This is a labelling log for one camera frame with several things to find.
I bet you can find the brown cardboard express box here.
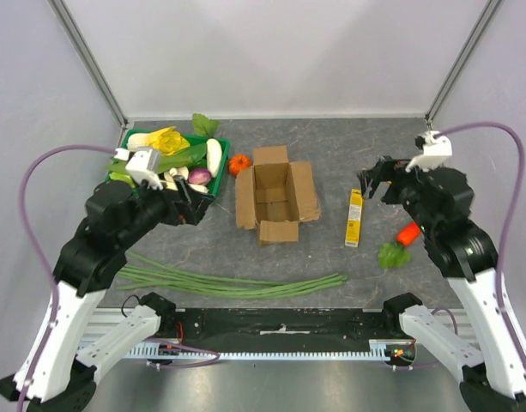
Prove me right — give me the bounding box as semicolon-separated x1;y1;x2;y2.
235;146;321;245

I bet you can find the purple cable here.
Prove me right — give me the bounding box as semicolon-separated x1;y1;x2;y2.
384;122;526;387
15;144;223;412

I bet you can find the white eggplant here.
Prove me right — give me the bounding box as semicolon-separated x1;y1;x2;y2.
206;138;222;178

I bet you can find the green lettuce leaf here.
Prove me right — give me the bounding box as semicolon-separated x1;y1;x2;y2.
378;242;411;269

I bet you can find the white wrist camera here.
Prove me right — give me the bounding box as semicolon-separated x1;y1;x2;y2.
405;130;452;173
113;147;164;191

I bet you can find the green plastic tray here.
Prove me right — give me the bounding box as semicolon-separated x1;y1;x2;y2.
106;128;232;199

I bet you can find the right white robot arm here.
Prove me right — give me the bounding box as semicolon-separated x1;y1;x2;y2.
357;156;526;411

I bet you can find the yellow item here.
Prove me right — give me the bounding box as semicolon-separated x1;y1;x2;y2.
344;189;364;248

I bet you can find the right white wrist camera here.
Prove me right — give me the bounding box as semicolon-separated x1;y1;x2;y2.
405;130;452;173

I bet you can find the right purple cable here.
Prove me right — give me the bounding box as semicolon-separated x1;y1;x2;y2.
384;122;526;387

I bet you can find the white mushroom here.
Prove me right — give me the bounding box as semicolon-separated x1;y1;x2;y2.
163;167;190;190

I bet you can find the white leek stalk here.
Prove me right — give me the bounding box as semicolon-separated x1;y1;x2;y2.
189;184;209;193

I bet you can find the green leaf behind tray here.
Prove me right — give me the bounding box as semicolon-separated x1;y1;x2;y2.
191;113;220;138

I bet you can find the green long beans bunch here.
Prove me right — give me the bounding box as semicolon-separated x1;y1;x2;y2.
118;252;348;300

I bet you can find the purple onion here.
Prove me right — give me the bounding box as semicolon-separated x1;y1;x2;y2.
188;167;213;186

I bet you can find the green bok choy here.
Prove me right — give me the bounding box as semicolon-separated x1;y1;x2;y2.
108;172;136;189

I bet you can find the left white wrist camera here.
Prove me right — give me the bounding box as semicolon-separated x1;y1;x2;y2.
113;147;164;191

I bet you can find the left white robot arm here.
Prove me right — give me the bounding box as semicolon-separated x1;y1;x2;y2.
0;178;215;411

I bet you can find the yellow napa cabbage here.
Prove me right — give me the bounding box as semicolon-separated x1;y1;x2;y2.
126;126;190;155

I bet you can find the orange toy pumpkin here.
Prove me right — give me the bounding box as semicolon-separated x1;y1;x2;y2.
228;154;252;177

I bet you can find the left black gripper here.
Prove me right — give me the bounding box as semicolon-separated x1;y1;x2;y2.
119;173;216;246

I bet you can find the white slotted cable duct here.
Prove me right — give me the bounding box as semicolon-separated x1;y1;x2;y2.
124;341;407;361

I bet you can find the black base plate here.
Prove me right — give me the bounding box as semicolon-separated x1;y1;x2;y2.
160;308;405;342

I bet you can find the green leafy vegetable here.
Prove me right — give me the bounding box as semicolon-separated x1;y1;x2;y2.
105;143;207;175

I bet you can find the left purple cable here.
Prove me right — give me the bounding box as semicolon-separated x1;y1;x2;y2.
15;144;223;412

